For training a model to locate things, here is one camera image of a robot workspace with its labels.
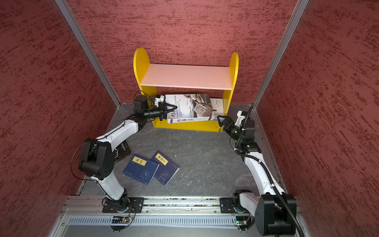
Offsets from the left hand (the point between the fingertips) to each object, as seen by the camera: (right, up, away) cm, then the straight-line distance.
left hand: (176, 111), depth 80 cm
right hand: (+24, -6, 0) cm, 25 cm away
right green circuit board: (+34, -54, -10) cm, 64 cm away
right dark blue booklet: (-6, -34, +5) cm, 35 cm away
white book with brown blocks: (+26, +5, +18) cm, 33 cm away
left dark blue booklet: (-21, -35, +5) cm, 41 cm away
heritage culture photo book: (+8, +2, +1) cm, 9 cm away
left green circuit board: (-26, -54, -9) cm, 61 cm away
